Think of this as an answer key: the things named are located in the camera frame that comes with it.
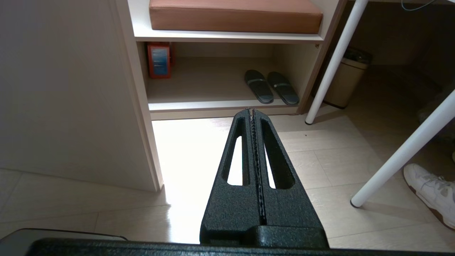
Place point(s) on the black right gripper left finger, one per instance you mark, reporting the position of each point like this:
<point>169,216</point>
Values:
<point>231,209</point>

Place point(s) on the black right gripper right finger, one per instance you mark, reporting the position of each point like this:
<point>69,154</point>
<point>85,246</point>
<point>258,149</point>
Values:
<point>288,209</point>

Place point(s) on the beige room door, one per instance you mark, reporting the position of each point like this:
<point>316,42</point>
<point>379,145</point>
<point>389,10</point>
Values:
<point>71,89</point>

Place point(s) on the dark grey slipper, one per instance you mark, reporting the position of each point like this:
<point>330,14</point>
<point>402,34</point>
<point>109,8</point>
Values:
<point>259,87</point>
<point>283,89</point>

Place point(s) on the beige open shoe cabinet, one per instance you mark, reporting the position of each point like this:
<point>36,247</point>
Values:
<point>213,81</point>

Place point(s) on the brown waste bin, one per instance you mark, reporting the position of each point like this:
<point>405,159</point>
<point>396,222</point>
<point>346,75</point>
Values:
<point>346,81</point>

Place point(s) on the white sneaker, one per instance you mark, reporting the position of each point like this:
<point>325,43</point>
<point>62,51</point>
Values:
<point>432,192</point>

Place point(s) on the white table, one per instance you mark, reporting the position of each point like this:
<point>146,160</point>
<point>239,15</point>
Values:
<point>336,60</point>

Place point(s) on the red labelled box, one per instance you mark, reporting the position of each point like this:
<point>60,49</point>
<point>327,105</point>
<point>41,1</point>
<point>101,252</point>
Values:
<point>159,60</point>

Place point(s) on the brown bench cushion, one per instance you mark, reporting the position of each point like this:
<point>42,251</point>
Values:
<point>234,16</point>

